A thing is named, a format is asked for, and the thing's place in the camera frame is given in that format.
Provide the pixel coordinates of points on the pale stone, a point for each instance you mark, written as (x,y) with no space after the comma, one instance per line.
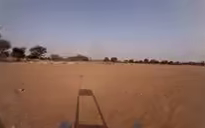
(21,90)

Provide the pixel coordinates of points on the robot's own part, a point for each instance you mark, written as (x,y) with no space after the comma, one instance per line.
(137,125)
(65,125)

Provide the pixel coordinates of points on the row of trees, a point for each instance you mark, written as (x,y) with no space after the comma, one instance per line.
(37,51)

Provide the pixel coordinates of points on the row of low bushes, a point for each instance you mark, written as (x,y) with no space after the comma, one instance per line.
(156,61)

